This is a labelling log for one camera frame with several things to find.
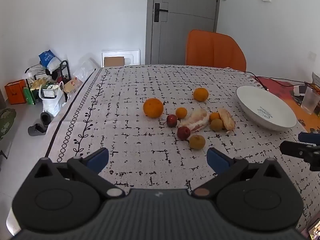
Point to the white charger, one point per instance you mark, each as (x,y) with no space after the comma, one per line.
(299,90)

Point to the green box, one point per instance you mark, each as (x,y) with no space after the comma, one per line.
(28,96)

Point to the green camouflage bag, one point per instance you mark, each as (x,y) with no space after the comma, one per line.
(7,122)

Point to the orange printed mat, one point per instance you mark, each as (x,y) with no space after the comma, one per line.
(298,110)

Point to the orange box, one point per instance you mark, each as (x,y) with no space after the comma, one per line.
(15,92)

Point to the beige bag with red mark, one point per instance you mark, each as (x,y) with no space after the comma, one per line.
(72,85)

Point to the white plastic bag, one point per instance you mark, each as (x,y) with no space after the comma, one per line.
(51,105)

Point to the clear plastic cup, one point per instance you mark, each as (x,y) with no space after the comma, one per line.
(309,102)

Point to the white wall outlet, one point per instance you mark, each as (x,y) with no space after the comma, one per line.
(312,55)

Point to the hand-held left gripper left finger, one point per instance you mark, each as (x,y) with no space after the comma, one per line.
(97,159)

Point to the blue and white bag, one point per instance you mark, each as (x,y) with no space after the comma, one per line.
(48,60)

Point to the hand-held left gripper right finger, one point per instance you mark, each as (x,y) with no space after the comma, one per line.
(217,160)

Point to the patterned grey tablecloth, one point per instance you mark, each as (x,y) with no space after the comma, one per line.
(140,140)

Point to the small red apple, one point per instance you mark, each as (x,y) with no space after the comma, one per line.
(171,120)
(183,132)

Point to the white bowl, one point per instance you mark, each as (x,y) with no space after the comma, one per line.
(266,111)

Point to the grey door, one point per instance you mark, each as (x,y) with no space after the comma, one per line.
(185,25)

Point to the clear plastic bag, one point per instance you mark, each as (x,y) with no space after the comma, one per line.
(85,70)

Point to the medium orange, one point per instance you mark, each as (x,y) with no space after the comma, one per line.
(200,94)

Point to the large orange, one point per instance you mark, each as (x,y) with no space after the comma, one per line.
(153,107)

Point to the brown cardboard piece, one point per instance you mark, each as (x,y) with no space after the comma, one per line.
(114,62)

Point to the yellow slippers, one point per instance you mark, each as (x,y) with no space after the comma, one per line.
(37,83)

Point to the white foam tray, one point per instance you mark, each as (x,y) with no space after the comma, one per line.
(130,55)

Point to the dark slipper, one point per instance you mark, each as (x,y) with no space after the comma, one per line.
(36,130)
(45,119)

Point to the large peeled pomelo segment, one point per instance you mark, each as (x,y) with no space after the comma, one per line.
(196,121)

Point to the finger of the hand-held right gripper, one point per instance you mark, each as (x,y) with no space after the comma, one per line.
(310,138)
(297,149)

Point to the small orange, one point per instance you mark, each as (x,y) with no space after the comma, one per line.
(181,112)
(214,116)

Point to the smartphone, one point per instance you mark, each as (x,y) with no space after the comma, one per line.
(315,230)

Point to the orange chair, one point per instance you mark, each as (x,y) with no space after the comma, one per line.
(215,50)

